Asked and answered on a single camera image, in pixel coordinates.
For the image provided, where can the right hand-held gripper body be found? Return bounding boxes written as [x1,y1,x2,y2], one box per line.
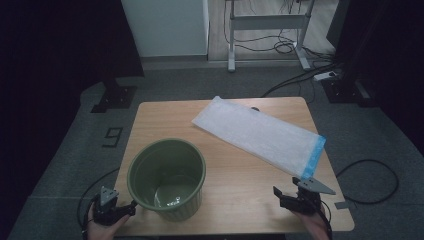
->
[279,176,337,216]

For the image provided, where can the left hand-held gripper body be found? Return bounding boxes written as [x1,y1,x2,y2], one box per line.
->
[92,185,120,227]

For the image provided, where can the green plastic bin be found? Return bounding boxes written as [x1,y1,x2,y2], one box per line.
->
[126,138,207,223]

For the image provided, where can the white plastic bag blue edge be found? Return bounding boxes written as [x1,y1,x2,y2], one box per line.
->
[191,95,328,180]

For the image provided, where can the person's left hand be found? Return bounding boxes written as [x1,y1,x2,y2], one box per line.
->
[87,213,132,240]

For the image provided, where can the person's right hand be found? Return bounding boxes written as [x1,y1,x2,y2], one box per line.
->
[293,207,332,240]

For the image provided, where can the black floor marking tape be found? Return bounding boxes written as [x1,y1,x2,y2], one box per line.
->
[101,127,124,149]

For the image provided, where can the black stand base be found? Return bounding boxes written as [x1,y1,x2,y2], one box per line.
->
[320,77,379,108]
[90,78,138,114]

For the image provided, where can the white power strip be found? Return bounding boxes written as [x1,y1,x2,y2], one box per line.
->
[313,70,338,82]

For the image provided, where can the black curtain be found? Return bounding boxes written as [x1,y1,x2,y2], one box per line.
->
[328,0,424,154]
[0,0,146,111]

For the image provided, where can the white cabinet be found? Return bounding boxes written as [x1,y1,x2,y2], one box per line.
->
[120,0,210,58]

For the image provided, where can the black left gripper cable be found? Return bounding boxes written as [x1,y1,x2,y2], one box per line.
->
[76,167,121,235]

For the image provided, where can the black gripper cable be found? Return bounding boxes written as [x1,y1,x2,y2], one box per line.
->
[316,199,334,240]
[76,167,121,235]

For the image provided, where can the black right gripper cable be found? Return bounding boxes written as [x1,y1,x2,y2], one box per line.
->
[316,199,334,240]

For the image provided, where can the black cable loop on floor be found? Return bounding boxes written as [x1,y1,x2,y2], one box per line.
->
[335,158,400,205]

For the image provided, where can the thick black cables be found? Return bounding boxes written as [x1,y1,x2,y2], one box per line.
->
[260,61,341,99]

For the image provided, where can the tangle of thin black cables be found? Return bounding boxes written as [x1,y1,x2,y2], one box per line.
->
[223,0,334,61]

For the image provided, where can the white metal table frame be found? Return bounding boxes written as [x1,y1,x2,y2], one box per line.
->
[225,0,316,73]

